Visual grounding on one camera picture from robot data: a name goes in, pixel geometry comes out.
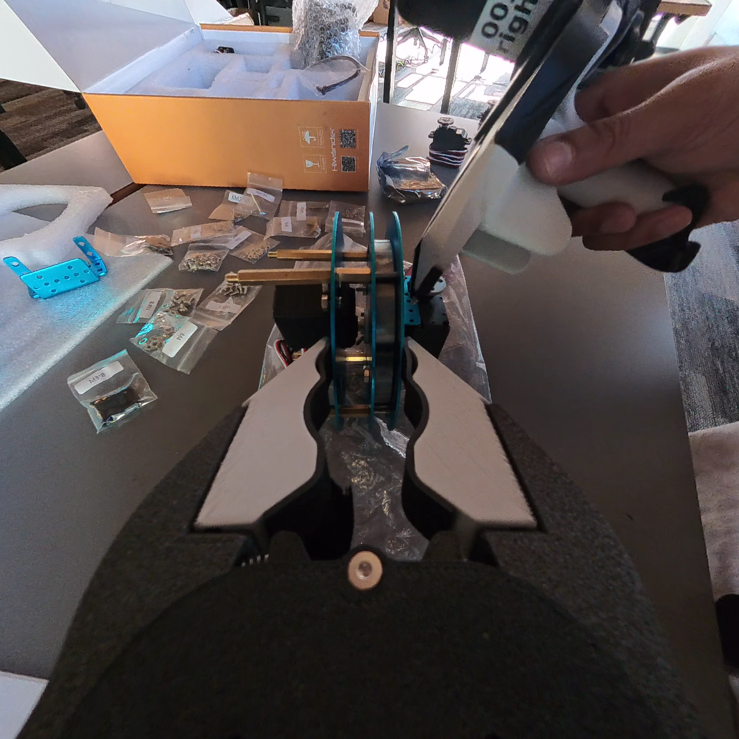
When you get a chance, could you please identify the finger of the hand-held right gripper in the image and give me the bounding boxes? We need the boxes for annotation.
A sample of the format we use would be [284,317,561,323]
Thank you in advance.
[413,55,545,288]
[426,232,530,302]

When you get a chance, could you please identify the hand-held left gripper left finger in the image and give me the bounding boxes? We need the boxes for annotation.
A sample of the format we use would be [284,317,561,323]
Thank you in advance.
[193,339,334,530]

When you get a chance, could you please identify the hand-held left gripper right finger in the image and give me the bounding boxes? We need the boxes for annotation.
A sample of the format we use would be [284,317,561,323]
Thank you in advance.
[403,341,538,530]

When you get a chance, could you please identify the black servo with silver horn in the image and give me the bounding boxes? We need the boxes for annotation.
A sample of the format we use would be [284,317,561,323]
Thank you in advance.
[407,274,452,361]

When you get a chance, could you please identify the blue robot arm turntable base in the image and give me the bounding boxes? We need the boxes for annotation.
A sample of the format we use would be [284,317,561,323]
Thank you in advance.
[224,211,448,431]

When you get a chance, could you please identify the dark grey desk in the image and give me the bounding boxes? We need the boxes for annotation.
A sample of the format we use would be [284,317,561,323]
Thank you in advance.
[0,101,728,682]

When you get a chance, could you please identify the person's right hand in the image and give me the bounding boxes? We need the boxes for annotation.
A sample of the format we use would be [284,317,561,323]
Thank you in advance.
[528,43,739,252]

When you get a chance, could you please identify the rolling office chair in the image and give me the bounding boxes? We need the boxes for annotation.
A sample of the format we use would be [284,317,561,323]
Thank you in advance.
[398,23,457,76]

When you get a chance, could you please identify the dark shiny parts bag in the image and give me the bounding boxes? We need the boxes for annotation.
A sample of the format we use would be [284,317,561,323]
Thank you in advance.
[376,147,448,204]

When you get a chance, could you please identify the large clear plastic bag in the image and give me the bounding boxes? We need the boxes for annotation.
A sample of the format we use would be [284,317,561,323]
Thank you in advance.
[260,254,492,563]

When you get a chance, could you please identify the bubble wrap bundle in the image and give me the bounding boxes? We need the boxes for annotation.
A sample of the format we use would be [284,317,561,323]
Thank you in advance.
[290,0,379,67]

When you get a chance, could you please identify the group of small screw bags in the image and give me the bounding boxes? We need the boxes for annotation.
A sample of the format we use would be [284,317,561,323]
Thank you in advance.
[66,170,370,435]

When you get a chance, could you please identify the white foam sheet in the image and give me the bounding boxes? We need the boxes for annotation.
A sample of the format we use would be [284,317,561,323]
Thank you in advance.
[0,234,174,413]

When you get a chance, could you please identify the orange cardboard box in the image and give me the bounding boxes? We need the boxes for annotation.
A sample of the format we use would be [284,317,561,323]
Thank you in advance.
[0,0,382,192]

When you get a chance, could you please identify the person's white shirt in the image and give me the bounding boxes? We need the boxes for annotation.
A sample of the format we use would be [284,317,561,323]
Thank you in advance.
[690,427,739,601]

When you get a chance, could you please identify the person's dark trousers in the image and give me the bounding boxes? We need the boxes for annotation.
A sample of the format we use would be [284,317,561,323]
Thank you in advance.
[713,595,739,670]

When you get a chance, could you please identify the white instruction sheet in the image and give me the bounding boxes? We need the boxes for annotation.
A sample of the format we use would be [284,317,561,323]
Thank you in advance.
[0,670,50,739]

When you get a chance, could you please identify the black servo with wound cable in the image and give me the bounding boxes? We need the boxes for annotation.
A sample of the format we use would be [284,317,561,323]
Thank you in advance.
[428,115,470,168]

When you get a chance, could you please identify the black cable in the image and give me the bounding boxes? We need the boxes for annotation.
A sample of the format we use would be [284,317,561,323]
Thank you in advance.
[316,55,361,96]

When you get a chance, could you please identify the small blue metal bracket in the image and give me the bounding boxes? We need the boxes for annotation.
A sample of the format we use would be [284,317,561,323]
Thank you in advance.
[3,236,109,300]

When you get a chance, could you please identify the white foam cutout frame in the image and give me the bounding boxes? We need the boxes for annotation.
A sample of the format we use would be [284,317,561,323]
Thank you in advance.
[0,184,113,255]

